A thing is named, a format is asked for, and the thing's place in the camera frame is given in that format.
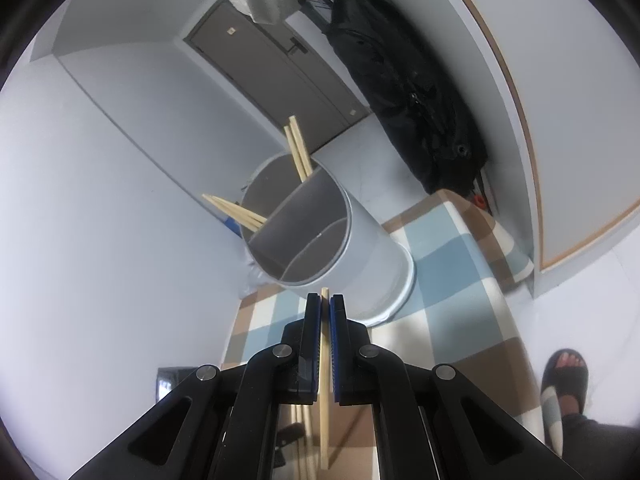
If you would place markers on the black hanging backpack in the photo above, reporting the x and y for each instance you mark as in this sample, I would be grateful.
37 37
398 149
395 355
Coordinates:
415 101

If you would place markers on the foot in black sandal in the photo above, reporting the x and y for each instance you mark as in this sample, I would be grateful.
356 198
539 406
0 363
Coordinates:
563 394

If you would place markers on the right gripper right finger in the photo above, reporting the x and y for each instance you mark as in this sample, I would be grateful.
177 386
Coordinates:
396 392

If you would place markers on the checkered plaid mat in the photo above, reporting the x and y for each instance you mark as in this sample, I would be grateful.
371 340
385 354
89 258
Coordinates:
456 314

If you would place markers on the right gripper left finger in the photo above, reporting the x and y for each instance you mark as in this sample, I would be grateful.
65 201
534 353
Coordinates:
285 374

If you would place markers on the grey door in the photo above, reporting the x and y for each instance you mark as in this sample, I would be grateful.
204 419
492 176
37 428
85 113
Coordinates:
278 72

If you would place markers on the white divided utensil holder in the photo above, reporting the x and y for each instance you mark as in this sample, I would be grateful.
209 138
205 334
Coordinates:
318 235

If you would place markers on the chopstick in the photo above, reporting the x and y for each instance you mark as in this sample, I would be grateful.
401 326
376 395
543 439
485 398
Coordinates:
324 393
246 218
297 145

